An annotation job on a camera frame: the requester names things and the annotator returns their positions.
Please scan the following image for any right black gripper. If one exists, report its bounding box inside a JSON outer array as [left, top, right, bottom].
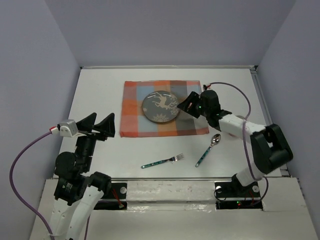
[[177, 91, 210, 118]]

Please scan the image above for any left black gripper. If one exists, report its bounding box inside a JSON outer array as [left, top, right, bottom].
[[75, 111, 116, 170]]

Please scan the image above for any grey plate with deer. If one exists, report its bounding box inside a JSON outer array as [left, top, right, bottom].
[[141, 90, 180, 124]]

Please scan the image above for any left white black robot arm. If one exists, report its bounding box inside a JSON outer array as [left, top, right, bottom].
[[49, 112, 116, 240]]

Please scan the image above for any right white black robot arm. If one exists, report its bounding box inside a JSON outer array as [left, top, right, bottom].
[[177, 90, 293, 199]]

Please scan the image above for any pink ceramic mug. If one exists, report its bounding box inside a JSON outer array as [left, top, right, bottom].
[[227, 115, 247, 140]]

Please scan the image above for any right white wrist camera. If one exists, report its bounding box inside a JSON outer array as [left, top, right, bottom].
[[203, 84, 212, 91]]

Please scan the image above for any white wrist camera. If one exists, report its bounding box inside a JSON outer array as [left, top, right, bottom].
[[49, 119, 79, 138], [203, 84, 212, 91]]

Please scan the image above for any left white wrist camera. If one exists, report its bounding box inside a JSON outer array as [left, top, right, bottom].
[[49, 119, 79, 138]]

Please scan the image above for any spoon with green handle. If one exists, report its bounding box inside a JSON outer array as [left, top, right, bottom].
[[195, 133, 221, 168]]

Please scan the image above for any fork with green handle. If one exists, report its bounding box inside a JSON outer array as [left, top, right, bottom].
[[140, 153, 184, 169]]

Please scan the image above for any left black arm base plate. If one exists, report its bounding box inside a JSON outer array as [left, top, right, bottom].
[[94, 182, 128, 211]]

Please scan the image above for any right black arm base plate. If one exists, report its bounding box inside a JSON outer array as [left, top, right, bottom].
[[213, 181, 263, 210]]

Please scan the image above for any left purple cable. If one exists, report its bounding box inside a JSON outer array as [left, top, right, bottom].
[[9, 129, 90, 240]]

